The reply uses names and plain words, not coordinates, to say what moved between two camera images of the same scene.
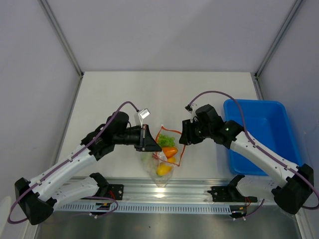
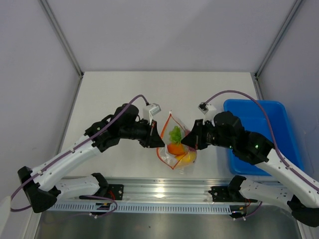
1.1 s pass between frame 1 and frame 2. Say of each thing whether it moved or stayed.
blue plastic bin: stayed
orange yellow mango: moved
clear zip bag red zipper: moved
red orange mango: stayed
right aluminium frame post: stayed
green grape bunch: moved
